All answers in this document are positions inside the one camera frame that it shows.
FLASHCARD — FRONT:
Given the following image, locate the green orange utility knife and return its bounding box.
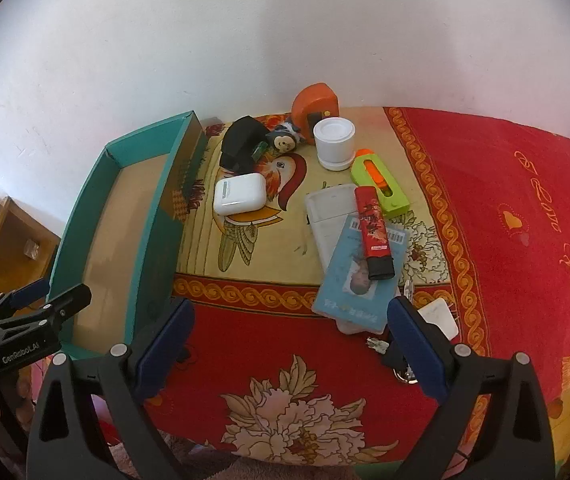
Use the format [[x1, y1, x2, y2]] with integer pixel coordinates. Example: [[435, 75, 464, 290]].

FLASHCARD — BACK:
[[350, 148, 411, 218]]

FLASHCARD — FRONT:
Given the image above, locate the white charger plug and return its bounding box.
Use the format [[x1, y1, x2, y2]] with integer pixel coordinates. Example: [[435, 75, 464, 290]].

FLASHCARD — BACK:
[[417, 297, 458, 339]]

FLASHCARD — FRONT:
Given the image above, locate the bunch of keys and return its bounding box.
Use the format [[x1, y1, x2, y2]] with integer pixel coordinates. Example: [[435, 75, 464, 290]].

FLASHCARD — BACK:
[[365, 335, 423, 386]]

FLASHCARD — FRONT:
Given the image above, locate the white earbuds case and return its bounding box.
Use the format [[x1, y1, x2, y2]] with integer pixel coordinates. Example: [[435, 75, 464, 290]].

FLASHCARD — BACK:
[[213, 173, 267, 216]]

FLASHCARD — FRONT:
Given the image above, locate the blue ID card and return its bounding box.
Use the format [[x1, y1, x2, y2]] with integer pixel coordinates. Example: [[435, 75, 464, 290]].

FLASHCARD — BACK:
[[311, 212, 410, 333]]

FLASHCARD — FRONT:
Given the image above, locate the white round container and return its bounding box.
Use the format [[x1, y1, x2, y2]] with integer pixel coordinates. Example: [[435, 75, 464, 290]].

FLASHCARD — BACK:
[[313, 117, 356, 171]]

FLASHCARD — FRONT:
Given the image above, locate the teal cardboard box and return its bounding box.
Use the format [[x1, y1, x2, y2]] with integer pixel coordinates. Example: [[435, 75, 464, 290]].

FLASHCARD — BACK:
[[46, 110, 211, 361]]

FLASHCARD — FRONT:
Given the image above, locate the orange plastic device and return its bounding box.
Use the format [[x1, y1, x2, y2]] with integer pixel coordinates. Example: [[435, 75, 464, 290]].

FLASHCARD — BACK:
[[291, 82, 341, 145]]

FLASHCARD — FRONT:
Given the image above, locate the panda plush toy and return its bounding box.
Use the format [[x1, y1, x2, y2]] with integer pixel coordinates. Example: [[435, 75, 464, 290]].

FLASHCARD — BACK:
[[265, 119, 302, 153]]

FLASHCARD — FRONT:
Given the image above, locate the red lighter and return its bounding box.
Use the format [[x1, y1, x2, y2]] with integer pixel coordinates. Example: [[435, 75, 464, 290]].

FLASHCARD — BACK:
[[354, 186, 396, 281]]

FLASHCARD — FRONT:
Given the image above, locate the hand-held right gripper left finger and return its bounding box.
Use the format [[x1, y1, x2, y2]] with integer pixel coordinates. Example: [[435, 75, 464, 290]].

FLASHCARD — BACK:
[[26, 297, 197, 480]]

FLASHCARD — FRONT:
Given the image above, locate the red printed blanket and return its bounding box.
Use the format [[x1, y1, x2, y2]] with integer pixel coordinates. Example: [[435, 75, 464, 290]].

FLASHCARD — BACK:
[[142, 105, 570, 466]]

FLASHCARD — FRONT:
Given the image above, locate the black pouch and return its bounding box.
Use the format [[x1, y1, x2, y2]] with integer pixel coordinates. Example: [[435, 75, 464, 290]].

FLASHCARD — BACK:
[[219, 116, 271, 171]]

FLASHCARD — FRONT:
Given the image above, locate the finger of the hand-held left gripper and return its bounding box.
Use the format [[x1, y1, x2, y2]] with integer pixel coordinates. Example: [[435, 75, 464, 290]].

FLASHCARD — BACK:
[[0, 277, 52, 322], [0, 283, 92, 336]]

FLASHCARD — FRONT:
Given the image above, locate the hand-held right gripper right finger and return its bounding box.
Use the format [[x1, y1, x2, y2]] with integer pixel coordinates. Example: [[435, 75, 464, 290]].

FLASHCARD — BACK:
[[386, 296, 557, 480]]

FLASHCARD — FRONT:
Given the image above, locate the white power bank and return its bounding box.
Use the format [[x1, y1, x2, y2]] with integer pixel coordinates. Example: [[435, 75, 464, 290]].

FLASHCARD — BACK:
[[305, 183, 401, 336]]

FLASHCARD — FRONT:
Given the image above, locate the wooden shelf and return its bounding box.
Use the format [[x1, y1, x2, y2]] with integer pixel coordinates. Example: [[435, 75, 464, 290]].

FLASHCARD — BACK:
[[0, 195, 62, 311]]

